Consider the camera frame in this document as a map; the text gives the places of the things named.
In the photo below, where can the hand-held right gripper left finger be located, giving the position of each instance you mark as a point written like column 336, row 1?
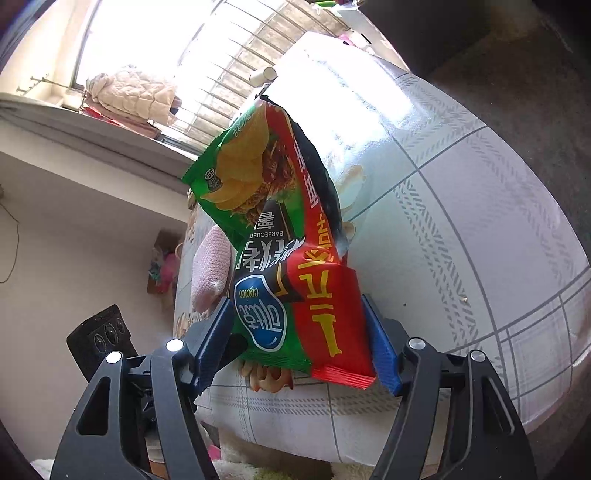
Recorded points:
column 210, row 341

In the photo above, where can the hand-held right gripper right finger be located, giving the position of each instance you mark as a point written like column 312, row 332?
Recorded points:
column 381, row 341

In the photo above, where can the red snack packet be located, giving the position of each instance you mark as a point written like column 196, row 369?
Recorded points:
column 323, row 314

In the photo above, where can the green potato chips bag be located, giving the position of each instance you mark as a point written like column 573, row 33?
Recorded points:
column 240, row 184

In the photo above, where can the pink knitted cloth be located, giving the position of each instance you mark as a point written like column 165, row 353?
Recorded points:
column 210, row 267

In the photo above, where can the cardboard box of toys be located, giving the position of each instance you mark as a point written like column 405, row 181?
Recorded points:
column 161, row 270

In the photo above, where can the table with white checked cloth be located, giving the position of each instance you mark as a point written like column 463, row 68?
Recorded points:
column 461, row 230

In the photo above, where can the white fluffy pants leg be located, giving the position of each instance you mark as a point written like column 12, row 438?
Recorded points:
column 286, row 473

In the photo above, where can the beige padded jacket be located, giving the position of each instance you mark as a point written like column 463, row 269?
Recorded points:
column 129, row 94

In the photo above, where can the white paper roll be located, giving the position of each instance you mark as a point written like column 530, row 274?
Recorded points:
column 263, row 76

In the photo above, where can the metal window grille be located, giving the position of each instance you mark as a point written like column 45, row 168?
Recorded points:
column 231, row 69

